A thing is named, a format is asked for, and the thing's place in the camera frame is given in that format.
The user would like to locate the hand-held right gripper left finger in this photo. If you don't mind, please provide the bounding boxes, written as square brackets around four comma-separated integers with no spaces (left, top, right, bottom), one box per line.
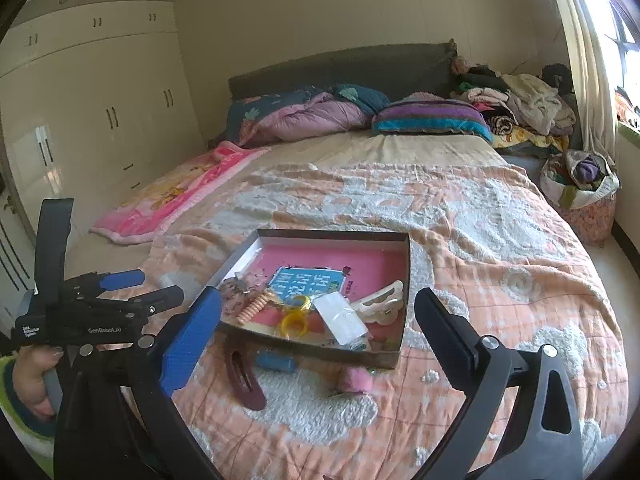
[52,286,223,480]

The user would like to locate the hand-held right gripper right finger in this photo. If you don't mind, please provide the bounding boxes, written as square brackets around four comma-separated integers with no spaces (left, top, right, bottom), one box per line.
[415,287,586,480]

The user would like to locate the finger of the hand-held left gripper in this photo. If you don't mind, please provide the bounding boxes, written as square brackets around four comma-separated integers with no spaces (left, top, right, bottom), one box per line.
[97,269,146,291]
[129,285,185,313]

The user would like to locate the dotted sheer bow hair clip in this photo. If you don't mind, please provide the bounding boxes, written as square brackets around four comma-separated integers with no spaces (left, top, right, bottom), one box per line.
[220,272,271,321]

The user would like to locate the beige spiral hair tie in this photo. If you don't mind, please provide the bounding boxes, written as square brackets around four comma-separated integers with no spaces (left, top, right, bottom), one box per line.
[236,294,273,325]

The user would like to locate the yellow plastic hair clip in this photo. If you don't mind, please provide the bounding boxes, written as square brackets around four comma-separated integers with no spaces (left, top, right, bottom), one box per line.
[280,295,312,338]

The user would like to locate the earrings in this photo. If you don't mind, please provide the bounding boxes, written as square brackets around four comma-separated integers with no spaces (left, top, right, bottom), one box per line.
[312,292,371,346]

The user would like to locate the dark box with pink lining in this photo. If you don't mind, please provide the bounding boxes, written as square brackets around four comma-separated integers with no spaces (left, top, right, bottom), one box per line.
[212,228,412,371]

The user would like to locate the person's left hand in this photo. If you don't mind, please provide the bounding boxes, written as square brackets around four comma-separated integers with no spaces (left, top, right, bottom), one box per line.
[11,345,63,418]

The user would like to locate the dark red snap hair clip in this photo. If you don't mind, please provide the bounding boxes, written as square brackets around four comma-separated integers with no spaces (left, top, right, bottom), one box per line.
[223,337,267,411]

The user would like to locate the small blue box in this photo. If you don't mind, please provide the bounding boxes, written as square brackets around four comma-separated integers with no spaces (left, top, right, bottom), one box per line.
[255,350,297,373]

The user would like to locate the orange plaid cloud blanket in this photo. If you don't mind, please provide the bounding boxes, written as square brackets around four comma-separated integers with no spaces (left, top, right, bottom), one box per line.
[145,162,628,480]

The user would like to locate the pink cartoon blanket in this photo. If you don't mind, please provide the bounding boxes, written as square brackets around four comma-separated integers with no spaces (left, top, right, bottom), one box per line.
[90,141,271,246]

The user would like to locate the pink pompom hair clip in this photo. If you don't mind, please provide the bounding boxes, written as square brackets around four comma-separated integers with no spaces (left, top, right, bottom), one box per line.
[330,366,375,397]

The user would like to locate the beige bed sheet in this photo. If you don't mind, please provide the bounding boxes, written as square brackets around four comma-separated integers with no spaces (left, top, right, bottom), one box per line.
[65,132,506,281]

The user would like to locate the cream wardrobe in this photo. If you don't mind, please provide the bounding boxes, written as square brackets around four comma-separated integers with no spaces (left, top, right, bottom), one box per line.
[0,0,211,321]

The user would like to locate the laundry basket with clothes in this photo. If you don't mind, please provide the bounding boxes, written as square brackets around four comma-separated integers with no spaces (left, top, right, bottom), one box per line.
[540,150,621,248]

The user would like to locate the striped purple teal pillow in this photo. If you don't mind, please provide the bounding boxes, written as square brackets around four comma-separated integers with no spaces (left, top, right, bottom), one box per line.
[371,97,493,143]

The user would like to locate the pink and navy duvet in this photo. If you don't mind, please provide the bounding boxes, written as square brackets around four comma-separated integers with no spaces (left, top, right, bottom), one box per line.
[222,84,391,148]

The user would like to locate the pile of clothes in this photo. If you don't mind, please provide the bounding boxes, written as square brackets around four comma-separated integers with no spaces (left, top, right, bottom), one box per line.
[450,55,581,156]

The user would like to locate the grey bed headboard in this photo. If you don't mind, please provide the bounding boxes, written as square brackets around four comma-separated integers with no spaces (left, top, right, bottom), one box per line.
[228,37,458,103]

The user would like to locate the cream curtain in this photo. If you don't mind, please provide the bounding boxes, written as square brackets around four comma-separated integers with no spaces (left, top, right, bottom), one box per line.
[542,0,626,146]

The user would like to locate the window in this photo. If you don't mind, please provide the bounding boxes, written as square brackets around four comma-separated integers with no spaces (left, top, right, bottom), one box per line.
[570,0,640,131]

